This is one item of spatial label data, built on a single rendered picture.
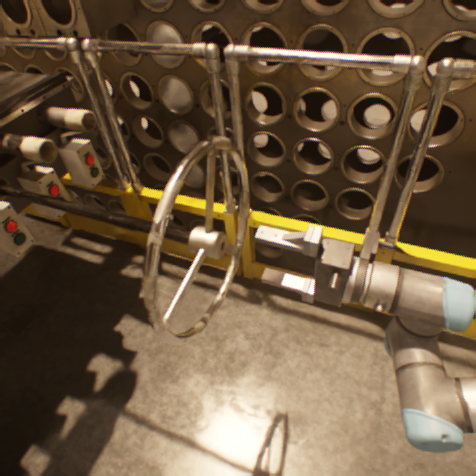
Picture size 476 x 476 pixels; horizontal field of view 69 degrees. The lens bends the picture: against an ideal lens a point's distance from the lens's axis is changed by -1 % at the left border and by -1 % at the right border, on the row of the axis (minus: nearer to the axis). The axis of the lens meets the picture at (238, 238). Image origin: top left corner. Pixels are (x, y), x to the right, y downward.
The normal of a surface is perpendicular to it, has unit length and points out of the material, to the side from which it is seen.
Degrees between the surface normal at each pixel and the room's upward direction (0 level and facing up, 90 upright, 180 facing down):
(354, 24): 90
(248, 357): 0
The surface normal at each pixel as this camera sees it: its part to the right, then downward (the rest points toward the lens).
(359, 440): -0.07, -0.70
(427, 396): -0.48, -0.66
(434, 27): -0.39, 0.68
